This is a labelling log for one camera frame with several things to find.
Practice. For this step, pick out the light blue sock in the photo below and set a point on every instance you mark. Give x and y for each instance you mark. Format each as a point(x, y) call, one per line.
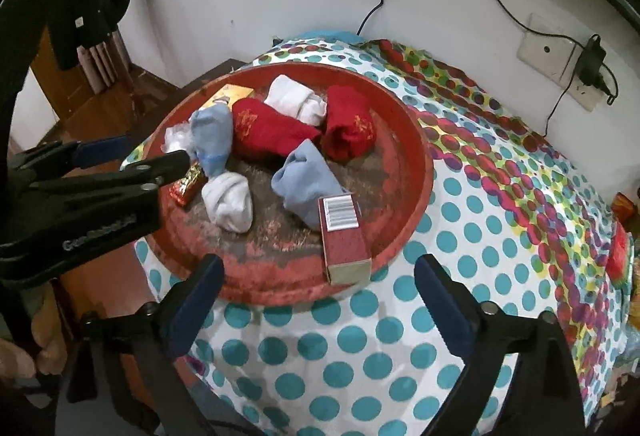
point(304, 179)
point(212, 132)

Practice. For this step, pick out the crumpled clear plastic bag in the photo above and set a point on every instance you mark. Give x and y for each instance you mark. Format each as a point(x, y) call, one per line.
point(179, 137)

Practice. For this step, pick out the dark red small box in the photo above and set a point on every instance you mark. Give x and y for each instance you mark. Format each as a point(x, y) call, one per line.
point(346, 254)

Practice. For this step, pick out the white wall socket plate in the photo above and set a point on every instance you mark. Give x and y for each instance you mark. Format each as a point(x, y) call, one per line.
point(555, 58)

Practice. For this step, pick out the red sock with gold print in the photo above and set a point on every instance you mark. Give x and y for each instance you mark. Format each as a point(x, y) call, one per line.
point(260, 132)

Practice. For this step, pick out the black power adapter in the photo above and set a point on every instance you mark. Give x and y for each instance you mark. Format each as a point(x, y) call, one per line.
point(588, 67)

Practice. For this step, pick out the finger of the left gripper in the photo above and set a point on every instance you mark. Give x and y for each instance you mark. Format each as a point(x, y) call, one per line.
point(45, 171)
point(85, 150)

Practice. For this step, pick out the yellow cigarette box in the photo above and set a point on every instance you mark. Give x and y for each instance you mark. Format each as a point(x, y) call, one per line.
point(228, 95)

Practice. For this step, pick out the red gold foil packet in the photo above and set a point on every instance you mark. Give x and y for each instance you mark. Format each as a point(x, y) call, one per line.
point(186, 188)

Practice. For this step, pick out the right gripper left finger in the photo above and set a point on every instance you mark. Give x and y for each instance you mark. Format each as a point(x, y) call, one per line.
point(184, 309)

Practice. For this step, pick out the orange red snack packet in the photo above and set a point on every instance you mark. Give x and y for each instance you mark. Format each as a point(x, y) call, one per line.
point(623, 208)

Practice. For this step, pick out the white rolled sock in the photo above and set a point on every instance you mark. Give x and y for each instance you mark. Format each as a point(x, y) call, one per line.
point(228, 202)
point(293, 99)

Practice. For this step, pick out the red green flat box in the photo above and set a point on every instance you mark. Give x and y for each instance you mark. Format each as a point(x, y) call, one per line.
point(620, 257)

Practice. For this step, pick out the round red tray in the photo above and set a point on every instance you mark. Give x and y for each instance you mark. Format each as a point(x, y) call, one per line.
point(279, 261)

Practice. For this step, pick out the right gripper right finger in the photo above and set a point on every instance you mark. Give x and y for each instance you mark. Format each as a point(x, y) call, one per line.
point(452, 307)

